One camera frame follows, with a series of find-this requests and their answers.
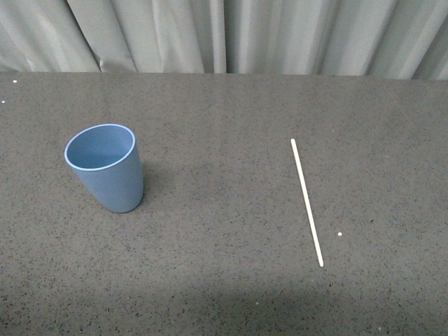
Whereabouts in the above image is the white chopstick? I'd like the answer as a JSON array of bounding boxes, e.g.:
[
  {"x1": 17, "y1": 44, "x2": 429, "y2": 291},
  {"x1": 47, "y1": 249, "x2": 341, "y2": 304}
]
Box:
[{"x1": 290, "y1": 139, "x2": 324, "y2": 267}]

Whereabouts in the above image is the blue plastic cup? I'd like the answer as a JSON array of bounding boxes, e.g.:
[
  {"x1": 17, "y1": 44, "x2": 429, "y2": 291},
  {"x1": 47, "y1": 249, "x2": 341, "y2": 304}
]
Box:
[{"x1": 64, "y1": 124, "x2": 144, "y2": 214}]

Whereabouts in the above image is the grey curtain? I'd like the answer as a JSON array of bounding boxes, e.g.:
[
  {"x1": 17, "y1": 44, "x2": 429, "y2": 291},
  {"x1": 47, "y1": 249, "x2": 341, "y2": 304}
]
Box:
[{"x1": 1, "y1": 1, "x2": 447, "y2": 80}]

